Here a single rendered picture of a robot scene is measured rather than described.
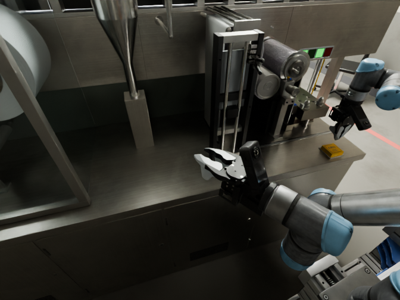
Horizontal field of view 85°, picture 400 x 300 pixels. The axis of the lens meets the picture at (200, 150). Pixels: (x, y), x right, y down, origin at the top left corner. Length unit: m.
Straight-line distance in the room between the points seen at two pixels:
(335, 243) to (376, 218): 0.13
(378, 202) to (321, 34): 1.20
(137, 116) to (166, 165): 0.25
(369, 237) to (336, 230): 1.76
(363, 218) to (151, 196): 0.68
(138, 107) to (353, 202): 0.83
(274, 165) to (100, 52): 0.96
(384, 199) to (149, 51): 1.06
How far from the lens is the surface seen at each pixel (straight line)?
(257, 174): 0.48
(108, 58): 1.21
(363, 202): 0.59
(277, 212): 0.49
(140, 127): 1.06
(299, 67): 1.13
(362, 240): 2.19
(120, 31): 0.89
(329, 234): 0.48
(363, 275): 1.00
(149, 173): 1.00
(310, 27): 1.54
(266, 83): 1.08
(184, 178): 0.96
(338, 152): 1.23
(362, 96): 1.10
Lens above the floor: 1.62
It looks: 41 degrees down
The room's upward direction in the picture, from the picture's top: straight up
